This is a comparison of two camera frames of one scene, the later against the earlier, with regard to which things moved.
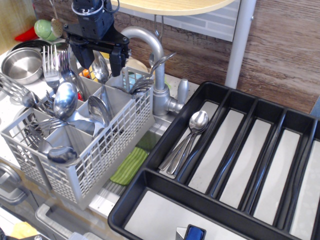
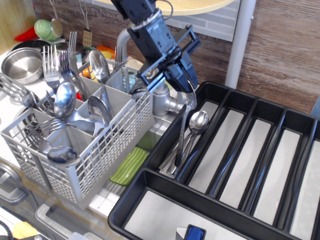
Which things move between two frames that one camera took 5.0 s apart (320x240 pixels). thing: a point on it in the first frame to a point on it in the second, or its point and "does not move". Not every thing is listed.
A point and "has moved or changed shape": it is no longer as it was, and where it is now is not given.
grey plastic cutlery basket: x=75 y=148 does not move
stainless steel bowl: x=24 y=65 does not move
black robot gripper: x=98 y=31 to x=153 y=40
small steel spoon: x=153 y=64 has moved or changed shape
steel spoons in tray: x=198 y=121 does not move
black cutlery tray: x=253 y=173 does not move
